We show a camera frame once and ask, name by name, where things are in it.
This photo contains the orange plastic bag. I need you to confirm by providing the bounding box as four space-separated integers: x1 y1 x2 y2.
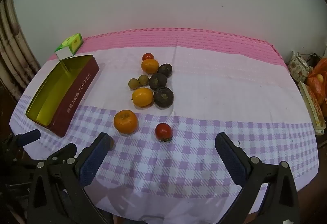
307 58 327 105

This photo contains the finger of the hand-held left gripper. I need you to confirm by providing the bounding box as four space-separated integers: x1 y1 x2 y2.
15 129 42 146
45 143 77 164

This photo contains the orange tangerine with stem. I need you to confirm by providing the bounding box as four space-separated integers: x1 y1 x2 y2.
113 110 138 134

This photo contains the yellowish orange tangerine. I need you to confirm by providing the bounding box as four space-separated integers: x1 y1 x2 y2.
132 87 154 108

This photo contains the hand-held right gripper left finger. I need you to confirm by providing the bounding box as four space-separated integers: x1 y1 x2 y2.
27 132 114 224

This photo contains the dark red tin box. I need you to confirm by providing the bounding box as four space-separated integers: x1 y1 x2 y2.
26 54 100 138

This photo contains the patterned beige curtain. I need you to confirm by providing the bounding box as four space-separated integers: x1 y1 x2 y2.
0 0 41 102

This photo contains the green and white carton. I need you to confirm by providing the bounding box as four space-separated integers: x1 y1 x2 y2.
55 33 84 61

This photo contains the red tomato with calyx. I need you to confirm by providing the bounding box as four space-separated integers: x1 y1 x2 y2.
155 123 173 142

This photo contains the large dark brown water chestnut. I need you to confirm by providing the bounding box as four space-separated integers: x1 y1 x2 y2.
153 87 174 109

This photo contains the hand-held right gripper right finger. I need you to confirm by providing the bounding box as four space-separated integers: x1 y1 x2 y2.
215 132 300 224

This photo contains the floral ceramic teapot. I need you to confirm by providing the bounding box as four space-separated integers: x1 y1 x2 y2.
288 52 313 82

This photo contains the pink and purple checkered tablecloth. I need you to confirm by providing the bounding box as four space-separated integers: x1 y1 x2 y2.
9 27 320 224

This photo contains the large orange tangerine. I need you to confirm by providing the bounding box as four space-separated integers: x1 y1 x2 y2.
141 59 159 74

